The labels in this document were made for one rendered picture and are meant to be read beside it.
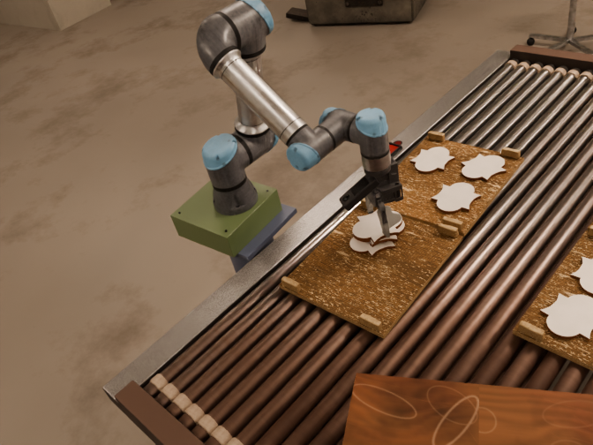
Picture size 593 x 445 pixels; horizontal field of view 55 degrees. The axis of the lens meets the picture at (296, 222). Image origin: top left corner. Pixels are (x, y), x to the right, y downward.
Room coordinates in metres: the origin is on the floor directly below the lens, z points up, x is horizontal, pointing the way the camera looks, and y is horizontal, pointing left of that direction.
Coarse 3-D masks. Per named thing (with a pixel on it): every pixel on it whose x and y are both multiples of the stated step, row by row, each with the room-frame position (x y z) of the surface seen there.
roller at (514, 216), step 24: (576, 144) 1.47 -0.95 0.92; (552, 168) 1.38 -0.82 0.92; (528, 192) 1.30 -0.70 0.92; (504, 240) 1.15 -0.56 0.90; (480, 264) 1.07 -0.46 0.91; (456, 288) 1.01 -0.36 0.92; (432, 312) 0.95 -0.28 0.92; (408, 336) 0.89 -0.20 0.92; (384, 360) 0.84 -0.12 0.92; (336, 432) 0.69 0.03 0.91
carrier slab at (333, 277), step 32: (352, 224) 1.34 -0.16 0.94; (416, 224) 1.27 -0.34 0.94; (320, 256) 1.23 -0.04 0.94; (352, 256) 1.20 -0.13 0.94; (384, 256) 1.17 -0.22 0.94; (416, 256) 1.14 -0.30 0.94; (448, 256) 1.12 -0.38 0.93; (320, 288) 1.11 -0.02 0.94; (352, 288) 1.08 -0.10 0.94; (384, 288) 1.05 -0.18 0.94; (416, 288) 1.02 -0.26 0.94; (352, 320) 0.97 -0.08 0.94; (384, 320) 0.95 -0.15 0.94
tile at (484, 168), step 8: (472, 160) 1.49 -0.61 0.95; (480, 160) 1.48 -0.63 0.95; (488, 160) 1.47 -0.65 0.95; (496, 160) 1.46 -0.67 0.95; (504, 160) 1.45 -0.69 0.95; (464, 168) 1.46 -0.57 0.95; (472, 168) 1.45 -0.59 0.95; (480, 168) 1.44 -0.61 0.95; (488, 168) 1.43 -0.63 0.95; (496, 168) 1.42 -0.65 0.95; (464, 176) 1.42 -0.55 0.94; (472, 176) 1.41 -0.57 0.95; (480, 176) 1.40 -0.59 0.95; (488, 176) 1.39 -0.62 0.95
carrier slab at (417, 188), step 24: (432, 144) 1.65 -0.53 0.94; (456, 144) 1.62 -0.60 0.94; (408, 168) 1.55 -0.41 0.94; (456, 168) 1.48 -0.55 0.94; (504, 168) 1.42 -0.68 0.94; (408, 192) 1.42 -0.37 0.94; (432, 192) 1.39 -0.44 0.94; (480, 192) 1.33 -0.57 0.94; (408, 216) 1.32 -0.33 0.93; (432, 216) 1.28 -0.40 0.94; (456, 216) 1.26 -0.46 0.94
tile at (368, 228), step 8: (360, 216) 1.28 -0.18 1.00; (368, 216) 1.27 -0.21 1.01; (376, 216) 1.26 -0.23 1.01; (360, 224) 1.25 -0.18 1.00; (368, 224) 1.24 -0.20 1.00; (376, 224) 1.23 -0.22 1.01; (400, 224) 1.21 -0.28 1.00; (360, 232) 1.22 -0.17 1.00; (368, 232) 1.21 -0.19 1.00; (376, 232) 1.20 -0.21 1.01; (392, 232) 1.18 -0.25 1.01; (376, 240) 1.17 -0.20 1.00
